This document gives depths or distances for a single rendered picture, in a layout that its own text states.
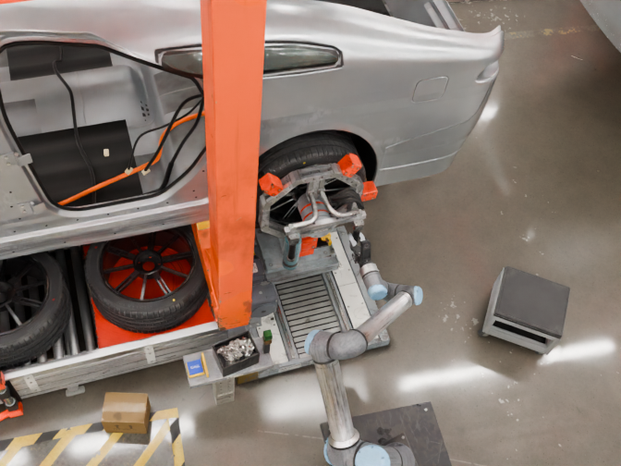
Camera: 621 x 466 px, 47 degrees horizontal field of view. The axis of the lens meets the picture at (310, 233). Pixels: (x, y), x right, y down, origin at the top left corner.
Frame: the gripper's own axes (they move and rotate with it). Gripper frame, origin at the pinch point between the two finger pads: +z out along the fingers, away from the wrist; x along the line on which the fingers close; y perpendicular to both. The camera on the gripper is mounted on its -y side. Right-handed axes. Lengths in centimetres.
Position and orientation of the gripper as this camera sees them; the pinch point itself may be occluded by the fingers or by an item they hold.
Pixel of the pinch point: (354, 232)
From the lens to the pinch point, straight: 371.0
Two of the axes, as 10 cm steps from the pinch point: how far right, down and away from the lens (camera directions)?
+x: 9.5, -2.1, 2.4
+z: -3.0, -8.1, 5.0
